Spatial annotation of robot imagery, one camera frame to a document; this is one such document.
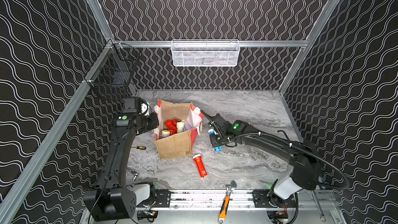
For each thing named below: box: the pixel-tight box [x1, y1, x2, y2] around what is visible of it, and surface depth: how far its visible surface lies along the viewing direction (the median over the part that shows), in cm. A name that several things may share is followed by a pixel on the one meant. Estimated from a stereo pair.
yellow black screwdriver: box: [130, 145, 147, 150], surface depth 92 cm
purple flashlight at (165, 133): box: [161, 129, 171, 138], surface depth 85 cm
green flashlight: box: [176, 121, 185, 134], surface depth 91 cm
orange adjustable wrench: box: [218, 179, 237, 224], surface depth 75 cm
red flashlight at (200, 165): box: [192, 154, 208, 178], surface depth 85 cm
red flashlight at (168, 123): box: [164, 119, 178, 131], surface depth 97 cm
